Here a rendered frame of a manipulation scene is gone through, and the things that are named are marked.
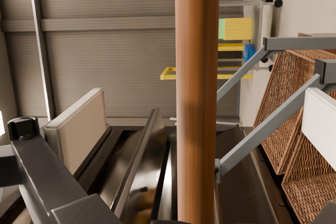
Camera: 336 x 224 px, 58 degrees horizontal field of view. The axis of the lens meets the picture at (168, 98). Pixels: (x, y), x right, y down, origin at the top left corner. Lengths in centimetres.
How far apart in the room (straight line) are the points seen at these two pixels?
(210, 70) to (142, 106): 819
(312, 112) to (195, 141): 8
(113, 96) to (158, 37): 205
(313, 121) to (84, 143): 13
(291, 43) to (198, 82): 92
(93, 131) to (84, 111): 2
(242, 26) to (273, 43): 526
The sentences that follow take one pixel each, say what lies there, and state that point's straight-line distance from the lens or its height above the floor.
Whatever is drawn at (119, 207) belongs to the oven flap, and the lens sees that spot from 96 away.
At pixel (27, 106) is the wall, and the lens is 954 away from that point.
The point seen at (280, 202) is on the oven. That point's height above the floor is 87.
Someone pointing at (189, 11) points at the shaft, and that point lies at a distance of 20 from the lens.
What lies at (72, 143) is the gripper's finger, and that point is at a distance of 16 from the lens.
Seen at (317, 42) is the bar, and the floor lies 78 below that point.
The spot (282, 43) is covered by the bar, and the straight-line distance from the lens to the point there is 111.
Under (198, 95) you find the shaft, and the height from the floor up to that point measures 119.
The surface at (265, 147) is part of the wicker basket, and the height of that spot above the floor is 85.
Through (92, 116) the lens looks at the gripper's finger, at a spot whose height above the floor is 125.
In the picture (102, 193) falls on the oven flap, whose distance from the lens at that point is 133.
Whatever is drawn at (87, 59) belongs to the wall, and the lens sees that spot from 848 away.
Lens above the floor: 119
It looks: 5 degrees up
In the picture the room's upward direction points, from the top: 90 degrees counter-clockwise
